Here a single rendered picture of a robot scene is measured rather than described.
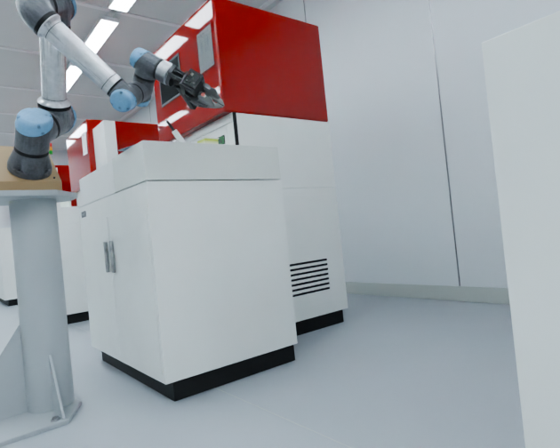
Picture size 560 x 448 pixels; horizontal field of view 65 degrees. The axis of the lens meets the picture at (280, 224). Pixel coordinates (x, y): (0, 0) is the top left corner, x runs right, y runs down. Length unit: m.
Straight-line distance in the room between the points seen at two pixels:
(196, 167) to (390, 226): 2.01
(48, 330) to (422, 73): 2.73
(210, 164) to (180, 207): 0.22
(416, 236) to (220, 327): 1.91
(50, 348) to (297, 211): 1.38
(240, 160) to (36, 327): 1.00
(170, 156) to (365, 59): 2.31
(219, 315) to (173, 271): 0.26
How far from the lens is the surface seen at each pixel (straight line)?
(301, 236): 2.47
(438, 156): 3.20
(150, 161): 1.68
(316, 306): 2.56
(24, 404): 1.99
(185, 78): 1.61
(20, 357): 1.95
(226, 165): 1.82
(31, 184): 1.88
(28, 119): 1.82
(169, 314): 1.68
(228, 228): 1.79
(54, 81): 1.87
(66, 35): 1.66
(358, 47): 3.78
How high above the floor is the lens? 0.59
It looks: 1 degrees up
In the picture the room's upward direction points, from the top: 6 degrees counter-clockwise
